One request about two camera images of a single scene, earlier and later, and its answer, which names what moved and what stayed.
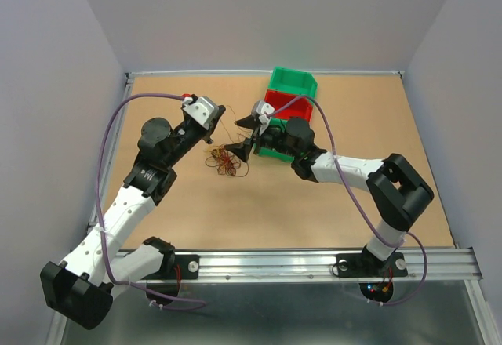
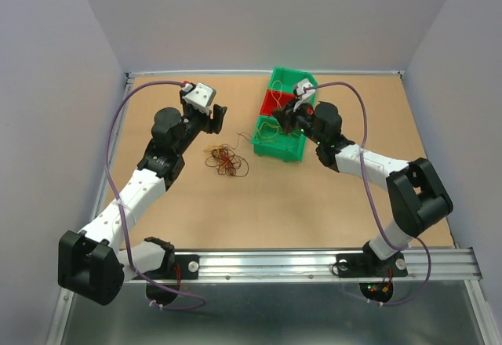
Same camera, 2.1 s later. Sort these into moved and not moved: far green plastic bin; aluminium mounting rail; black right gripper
Moved: black right gripper
Not moved: aluminium mounting rail; far green plastic bin
